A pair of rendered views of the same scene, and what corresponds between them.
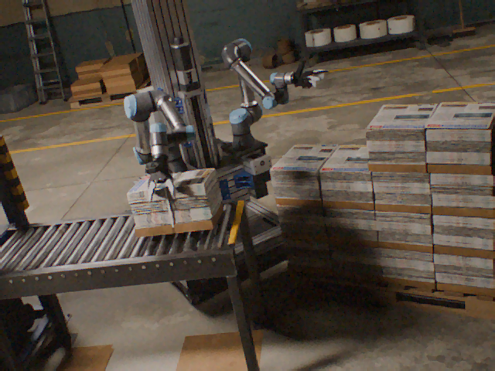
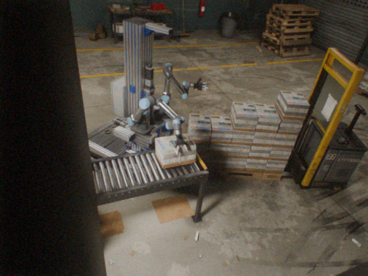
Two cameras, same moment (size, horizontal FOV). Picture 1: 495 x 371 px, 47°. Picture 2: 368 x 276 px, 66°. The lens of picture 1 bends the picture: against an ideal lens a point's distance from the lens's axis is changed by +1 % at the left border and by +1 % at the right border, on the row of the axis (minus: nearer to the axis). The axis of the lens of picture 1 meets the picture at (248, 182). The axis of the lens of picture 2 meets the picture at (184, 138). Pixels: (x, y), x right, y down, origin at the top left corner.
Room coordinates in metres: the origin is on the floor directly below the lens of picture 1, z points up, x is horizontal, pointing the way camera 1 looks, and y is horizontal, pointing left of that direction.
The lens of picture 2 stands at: (0.51, 1.71, 2.88)
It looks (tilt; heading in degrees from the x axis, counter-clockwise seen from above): 36 degrees down; 324
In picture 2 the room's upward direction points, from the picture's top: 7 degrees clockwise
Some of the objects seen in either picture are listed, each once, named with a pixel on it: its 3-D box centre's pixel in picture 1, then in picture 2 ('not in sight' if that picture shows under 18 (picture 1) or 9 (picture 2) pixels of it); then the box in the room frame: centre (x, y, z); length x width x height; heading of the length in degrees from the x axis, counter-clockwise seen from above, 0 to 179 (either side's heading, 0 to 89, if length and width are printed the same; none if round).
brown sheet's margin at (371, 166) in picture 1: (404, 153); (241, 121); (2.75, -0.84, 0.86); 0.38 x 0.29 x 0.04; 149
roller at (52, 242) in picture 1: (48, 249); (110, 176); (2.62, 1.07, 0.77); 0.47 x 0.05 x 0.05; 170
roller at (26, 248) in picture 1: (25, 251); (97, 178); (2.64, 1.19, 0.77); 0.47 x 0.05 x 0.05; 170
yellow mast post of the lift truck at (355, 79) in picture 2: not in sight; (327, 134); (1.93, -1.54, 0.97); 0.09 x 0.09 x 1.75; 59
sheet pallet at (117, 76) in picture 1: (110, 79); not in sight; (9.23, 1.86, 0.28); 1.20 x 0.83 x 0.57; 80
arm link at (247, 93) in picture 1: (244, 83); (167, 83); (3.57, -0.10, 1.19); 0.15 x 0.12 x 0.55; 143
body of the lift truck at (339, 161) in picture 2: not in sight; (327, 154); (2.02, -2.03, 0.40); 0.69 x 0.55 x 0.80; 149
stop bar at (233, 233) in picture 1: (237, 222); (198, 157); (2.44, 0.09, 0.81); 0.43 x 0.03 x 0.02; 170
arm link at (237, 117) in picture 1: (240, 120); (165, 101); (3.46, -0.02, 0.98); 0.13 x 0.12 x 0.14; 143
